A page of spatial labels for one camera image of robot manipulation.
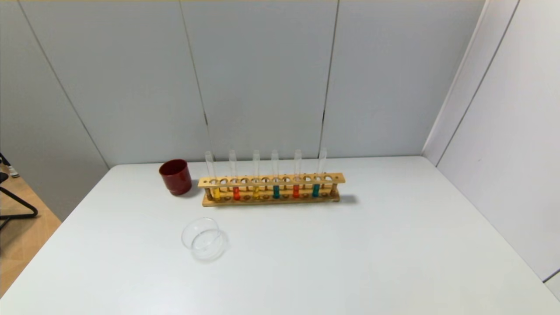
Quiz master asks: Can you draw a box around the red pigment glass test tube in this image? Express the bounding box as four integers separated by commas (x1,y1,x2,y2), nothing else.
292,149,302,199
228,150,241,201

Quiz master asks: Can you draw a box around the yellow pigment glass test tube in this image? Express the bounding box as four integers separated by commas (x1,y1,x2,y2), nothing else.
205,151,221,200
252,150,261,200

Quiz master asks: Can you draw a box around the teal pigment glass test tube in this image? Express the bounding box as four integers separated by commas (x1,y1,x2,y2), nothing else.
271,150,280,200
312,148,328,198

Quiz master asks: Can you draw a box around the wooden test tube rack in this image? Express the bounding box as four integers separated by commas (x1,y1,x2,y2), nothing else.
198,173,346,207

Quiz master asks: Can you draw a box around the dark red cup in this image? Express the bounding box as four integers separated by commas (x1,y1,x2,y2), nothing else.
159,159,193,196

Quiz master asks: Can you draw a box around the clear glass dish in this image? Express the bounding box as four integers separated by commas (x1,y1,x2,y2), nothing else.
181,217,229,262

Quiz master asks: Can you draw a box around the black metal stand leg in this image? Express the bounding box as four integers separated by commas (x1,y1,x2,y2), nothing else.
0,173,39,230

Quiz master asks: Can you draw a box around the small white black object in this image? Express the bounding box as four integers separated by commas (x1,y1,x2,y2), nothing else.
0,153,20,179

